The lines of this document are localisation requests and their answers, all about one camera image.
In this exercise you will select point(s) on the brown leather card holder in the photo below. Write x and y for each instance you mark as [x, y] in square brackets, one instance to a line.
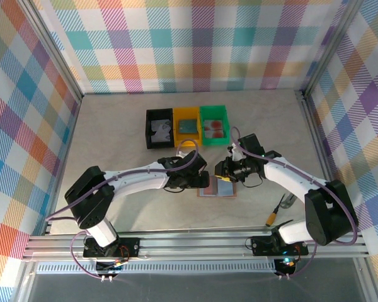
[225, 192]

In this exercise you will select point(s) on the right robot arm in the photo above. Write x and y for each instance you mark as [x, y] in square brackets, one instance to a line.
[324, 214]

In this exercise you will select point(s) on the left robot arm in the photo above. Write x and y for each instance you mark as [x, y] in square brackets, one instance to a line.
[91, 195]

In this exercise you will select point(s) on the grey patterned credit card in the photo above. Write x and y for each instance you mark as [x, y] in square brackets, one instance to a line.
[157, 126]
[163, 135]

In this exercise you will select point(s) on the red circle credit card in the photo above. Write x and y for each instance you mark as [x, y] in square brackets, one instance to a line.
[214, 124]
[215, 134]

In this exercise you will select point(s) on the teal credit card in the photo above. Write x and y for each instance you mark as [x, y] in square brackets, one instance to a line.
[188, 126]

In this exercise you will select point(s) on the yellow plastic bin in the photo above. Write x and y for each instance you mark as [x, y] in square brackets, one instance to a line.
[176, 138]

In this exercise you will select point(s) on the green plastic bin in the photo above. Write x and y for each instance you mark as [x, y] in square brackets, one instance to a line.
[204, 140]

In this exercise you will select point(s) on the grey metal hand tool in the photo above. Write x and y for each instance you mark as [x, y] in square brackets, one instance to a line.
[289, 203]

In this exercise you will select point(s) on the black plastic bin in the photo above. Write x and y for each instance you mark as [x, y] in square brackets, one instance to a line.
[148, 126]

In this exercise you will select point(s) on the right small circuit board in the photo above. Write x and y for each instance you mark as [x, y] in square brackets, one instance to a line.
[288, 262]

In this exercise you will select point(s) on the small circuit board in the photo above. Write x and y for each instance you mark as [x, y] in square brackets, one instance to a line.
[113, 264]
[288, 262]

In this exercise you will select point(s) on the left small circuit board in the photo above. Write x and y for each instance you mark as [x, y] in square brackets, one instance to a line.
[113, 264]

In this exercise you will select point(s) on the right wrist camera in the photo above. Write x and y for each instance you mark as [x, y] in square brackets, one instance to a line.
[235, 154]

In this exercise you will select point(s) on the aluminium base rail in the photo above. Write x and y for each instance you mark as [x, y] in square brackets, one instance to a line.
[192, 245]

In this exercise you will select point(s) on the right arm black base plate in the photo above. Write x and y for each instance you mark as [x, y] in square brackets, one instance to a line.
[261, 245]

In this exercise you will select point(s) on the right aluminium side rail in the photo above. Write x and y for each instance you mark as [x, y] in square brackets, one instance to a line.
[316, 126]

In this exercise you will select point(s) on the aluminium side rail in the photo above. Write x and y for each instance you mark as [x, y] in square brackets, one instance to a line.
[65, 157]
[316, 126]

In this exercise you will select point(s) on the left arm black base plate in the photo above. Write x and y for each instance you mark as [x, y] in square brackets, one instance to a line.
[130, 247]

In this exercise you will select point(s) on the left aluminium side rail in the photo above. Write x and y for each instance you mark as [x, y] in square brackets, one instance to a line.
[65, 157]

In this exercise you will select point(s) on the right aluminium frame post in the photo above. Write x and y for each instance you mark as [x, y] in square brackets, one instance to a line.
[330, 47]

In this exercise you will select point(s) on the aluminium frame post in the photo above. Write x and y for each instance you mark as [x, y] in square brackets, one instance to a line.
[330, 47]
[55, 50]

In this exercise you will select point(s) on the left aluminium frame post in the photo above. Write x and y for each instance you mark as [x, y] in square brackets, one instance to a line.
[55, 50]

